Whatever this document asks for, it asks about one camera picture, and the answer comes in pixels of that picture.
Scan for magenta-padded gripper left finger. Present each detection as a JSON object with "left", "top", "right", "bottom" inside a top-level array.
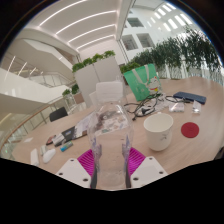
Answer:
[{"left": 55, "top": 148, "right": 99, "bottom": 189}]

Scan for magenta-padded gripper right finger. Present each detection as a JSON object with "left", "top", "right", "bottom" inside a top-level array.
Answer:
[{"left": 125, "top": 147, "right": 169, "bottom": 189}]

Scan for clear plastic water bottle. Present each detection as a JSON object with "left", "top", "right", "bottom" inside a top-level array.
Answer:
[{"left": 87, "top": 81, "right": 135, "bottom": 191}]

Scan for small blue tube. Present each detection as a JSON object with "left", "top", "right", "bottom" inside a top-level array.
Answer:
[{"left": 59, "top": 140, "right": 74, "bottom": 153}]

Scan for black notebook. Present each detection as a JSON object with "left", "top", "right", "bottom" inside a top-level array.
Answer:
[{"left": 61, "top": 125, "right": 78, "bottom": 143}]

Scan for small red black case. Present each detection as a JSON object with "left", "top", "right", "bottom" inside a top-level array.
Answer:
[{"left": 45, "top": 134, "right": 57, "bottom": 146}]

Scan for white paper cup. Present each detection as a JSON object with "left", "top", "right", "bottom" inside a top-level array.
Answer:
[{"left": 143, "top": 112, "right": 175, "bottom": 153}]

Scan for white power strip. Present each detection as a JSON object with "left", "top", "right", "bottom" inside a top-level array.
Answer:
[{"left": 30, "top": 148, "right": 40, "bottom": 167}]

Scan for brown-edged open booklet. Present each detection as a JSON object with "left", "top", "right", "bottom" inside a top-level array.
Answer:
[{"left": 74, "top": 111, "right": 98, "bottom": 138}]

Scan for flat round red coaster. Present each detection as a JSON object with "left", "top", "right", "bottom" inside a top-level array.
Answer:
[{"left": 180, "top": 121, "right": 200, "bottom": 139}]

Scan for black chair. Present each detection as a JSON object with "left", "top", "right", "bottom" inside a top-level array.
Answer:
[{"left": 48, "top": 106, "right": 69, "bottom": 123}]

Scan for glass railing with wooden handrail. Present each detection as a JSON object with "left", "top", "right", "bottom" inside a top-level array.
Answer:
[{"left": 0, "top": 103, "right": 69, "bottom": 153}]

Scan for small white packet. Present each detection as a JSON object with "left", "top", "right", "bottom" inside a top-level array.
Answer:
[
  {"left": 168, "top": 101, "right": 186, "bottom": 113},
  {"left": 192, "top": 99, "right": 203, "bottom": 115}
]

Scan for brown planter with plants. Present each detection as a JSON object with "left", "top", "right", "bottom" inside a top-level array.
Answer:
[{"left": 61, "top": 83, "right": 85, "bottom": 106}]

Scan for dark blue keyboard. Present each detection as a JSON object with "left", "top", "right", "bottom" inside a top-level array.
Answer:
[{"left": 172, "top": 91, "right": 208, "bottom": 106}]

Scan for green tote bag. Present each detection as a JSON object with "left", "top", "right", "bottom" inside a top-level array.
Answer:
[{"left": 122, "top": 63, "right": 162, "bottom": 102}]

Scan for white planter cabinet with plants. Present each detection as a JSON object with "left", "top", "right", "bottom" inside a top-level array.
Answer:
[{"left": 71, "top": 49, "right": 123, "bottom": 108}]

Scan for row of green trees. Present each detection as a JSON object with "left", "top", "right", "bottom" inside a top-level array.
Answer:
[{"left": 119, "top": 27, "right": 224, "bottom": 82}]

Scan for ceiling light strips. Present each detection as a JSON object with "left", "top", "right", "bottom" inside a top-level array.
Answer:
[{"left": 37, "top": 0, "right": 118, "bottom": 52}]

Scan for black cable bundle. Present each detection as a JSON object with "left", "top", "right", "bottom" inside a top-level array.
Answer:
[{"left": 124, "top": 93, "right": 184, "bottom": 121}]

